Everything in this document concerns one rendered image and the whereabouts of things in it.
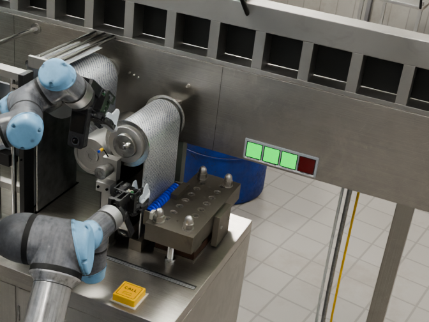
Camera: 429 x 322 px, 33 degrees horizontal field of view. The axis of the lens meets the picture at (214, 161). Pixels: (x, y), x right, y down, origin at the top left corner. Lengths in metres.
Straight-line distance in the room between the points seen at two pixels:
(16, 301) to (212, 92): 0.90
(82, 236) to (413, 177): 1.09
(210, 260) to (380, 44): 0.84
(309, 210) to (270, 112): 2.24
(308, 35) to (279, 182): 2.63
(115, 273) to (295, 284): 1.76
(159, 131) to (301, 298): 1.74
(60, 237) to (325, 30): 1.02
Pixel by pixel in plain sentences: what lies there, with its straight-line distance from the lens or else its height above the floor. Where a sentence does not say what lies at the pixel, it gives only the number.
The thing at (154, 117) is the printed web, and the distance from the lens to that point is 2.23.
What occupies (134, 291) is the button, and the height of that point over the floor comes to 0.92.
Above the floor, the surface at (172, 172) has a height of 1.08.
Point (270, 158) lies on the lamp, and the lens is 2.35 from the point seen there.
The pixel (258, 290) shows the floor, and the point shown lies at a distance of 3.72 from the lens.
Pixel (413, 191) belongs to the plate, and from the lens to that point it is 2.29.
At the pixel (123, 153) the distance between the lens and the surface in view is 2.16.
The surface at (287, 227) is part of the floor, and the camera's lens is 4.28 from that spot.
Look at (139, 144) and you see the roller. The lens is 2.14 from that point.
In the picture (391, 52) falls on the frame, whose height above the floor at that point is 1.60.
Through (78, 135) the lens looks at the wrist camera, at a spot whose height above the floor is 1.40.
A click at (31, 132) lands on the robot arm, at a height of 1.52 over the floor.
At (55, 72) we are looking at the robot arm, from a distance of 1.68.
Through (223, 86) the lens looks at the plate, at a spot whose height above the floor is 1.37.
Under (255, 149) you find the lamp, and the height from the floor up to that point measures 1.19.
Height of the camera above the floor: 2.20
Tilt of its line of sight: 27 degrees down
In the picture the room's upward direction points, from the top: 7 degrees clockwise
